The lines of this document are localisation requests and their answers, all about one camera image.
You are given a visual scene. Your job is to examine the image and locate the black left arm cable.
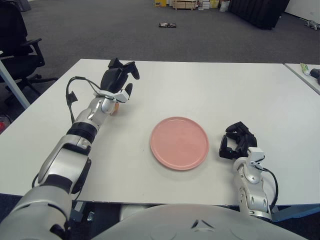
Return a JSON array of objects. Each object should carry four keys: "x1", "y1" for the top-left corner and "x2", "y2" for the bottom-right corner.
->
[{"x1": 66, "y1": 76, "x2": 101, "y2": 124}]

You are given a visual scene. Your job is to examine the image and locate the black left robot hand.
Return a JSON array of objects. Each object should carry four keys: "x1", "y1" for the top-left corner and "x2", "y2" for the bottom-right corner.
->
[{"x1": 99, "y1": 58, "x2": 141, "y2": 102}]

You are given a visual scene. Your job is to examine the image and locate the grey robot torso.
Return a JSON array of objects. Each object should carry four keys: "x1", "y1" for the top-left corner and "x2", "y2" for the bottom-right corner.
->
[{"x1": 91, "y1": 203, "x2": 304, "y2": 240}]

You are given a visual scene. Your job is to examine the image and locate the blue grey table frame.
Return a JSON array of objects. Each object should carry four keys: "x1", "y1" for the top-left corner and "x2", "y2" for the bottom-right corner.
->
[{"x1": 271, "y1": 203, "x2": 320, "y2": 223}]

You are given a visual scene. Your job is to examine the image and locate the small grey robot dog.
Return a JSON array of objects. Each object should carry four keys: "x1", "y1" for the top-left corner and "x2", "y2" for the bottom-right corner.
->
[{"x1": 304, "y1": 19, "x2": 320, "y2": 31}]

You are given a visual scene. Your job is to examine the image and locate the pink round plate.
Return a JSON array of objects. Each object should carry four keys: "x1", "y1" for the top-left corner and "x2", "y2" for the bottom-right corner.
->
[{"x1": 149, "y1": 116, "x2": 210, "y2": 172}]

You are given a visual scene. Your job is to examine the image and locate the flat black tray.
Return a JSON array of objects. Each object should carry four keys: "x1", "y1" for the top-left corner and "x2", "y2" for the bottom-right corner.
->
[{"x1": 158, "y1": 21, "x2": 178, "y2": 29}]

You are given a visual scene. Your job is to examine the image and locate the stacked cardboard boxes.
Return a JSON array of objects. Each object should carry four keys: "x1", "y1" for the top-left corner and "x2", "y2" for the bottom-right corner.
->
[{"x1": 197, "y1": 0, "x2": 221, "y2": 11}]

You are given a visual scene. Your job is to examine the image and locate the wooden pallet crate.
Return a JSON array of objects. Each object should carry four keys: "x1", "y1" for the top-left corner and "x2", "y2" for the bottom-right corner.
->
[{"x1": 172, "y1": 0, "x2": 199, "y2": 12}]

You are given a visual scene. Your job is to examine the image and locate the black office chair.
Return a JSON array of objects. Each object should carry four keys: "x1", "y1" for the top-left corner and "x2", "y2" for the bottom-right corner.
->
[{"x1": 0, "y1": 0, "x2": 59, "y2": 106}]

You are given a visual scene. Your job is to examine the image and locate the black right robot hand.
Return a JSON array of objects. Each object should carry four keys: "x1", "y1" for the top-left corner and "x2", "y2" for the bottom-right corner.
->
[{"x1": 218, "y1": 121, "x2": 259, "y2": 160}]

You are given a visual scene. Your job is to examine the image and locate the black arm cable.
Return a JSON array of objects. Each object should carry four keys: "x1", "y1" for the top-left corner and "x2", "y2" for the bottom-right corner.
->
[
  {"x1": 259, "y1": 167, "x2": 279, "y2": 208},
  {"x1": 66, "y1": 76, "x2": 101, "y2": 124}
]

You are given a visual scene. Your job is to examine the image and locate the green white tube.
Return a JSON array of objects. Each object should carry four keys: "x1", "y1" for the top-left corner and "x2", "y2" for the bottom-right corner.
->
[{"x1": 299, "y1": 62, "x2": 310, "y2": 76}]

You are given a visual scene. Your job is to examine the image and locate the black partition cabinet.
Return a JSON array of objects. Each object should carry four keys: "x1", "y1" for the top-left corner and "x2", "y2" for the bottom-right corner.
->
[{"x1": 228, "y1": 0, "x2": 291, "y2": 31}]

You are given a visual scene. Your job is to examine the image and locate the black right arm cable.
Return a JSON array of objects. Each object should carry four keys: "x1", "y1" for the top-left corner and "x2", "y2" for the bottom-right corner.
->
[{"x1": 259, "y1": 167, "x2": 279, "y2": 208}]

